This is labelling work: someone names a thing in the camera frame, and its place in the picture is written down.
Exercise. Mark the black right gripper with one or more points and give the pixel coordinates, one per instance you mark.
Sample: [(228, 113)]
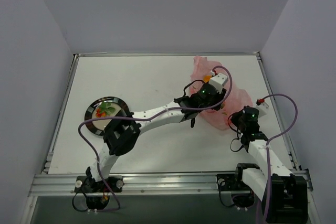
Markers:
[(255, 118)]

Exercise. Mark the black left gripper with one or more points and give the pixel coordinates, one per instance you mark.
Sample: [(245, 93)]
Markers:
[(219, 102)]

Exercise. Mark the pink plastic bag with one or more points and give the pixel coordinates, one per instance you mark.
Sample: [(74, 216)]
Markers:
[(237, 99)]

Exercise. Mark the red fake cherry tomatoes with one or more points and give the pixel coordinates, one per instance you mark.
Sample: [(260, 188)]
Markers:
[(105, 109)]

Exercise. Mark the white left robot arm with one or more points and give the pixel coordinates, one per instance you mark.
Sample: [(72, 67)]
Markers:
[(122, 132)]

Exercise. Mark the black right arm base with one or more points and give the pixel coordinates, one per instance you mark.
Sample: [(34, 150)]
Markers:
[(245, 198)]

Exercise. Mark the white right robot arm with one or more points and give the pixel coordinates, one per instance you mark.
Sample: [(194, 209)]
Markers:
[(283, 195)]

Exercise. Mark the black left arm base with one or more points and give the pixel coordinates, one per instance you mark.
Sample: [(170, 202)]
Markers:
[(99, 196)]

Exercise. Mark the orange fake fruit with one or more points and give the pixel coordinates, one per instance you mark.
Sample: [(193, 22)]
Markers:
[(207, 78)]

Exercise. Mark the black rimmed round plate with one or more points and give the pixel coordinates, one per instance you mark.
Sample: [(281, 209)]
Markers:
[(97, 127)]

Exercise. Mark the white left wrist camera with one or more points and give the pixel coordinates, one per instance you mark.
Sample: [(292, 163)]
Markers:
[(218, 81)]

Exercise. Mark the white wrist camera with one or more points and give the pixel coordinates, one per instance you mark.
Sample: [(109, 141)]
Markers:
[(262, 107), (218, 81)]

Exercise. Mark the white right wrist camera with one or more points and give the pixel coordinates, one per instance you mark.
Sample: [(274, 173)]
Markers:
[(262, 107)]

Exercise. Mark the aluminium front rail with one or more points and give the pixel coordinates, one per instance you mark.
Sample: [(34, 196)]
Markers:
[(145, 183)]

